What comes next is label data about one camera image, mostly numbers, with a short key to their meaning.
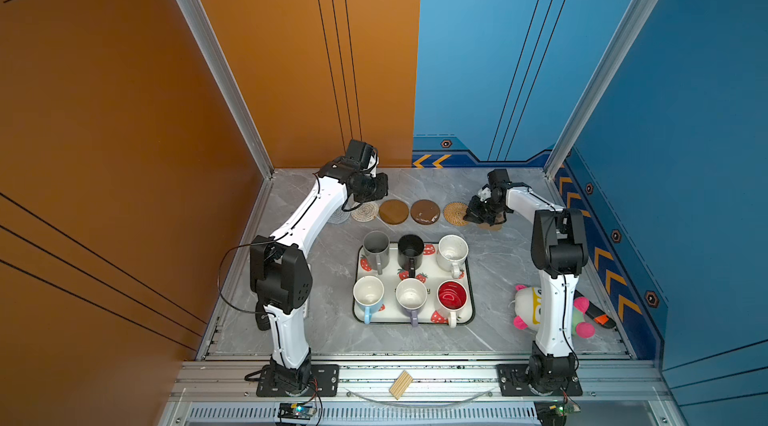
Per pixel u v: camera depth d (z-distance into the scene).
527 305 0.79
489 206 0.91
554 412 0.71
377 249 0.91
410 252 0.92
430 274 0.92
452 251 0.94
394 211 1.06
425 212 1.06
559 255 0.59
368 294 0.85
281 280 0.49
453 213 1.06
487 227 0.96
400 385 0.72
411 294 0.87
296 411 0.71
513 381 0.72
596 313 0.83
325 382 0.74
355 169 0.64
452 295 0.85
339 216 1.05
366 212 1.06
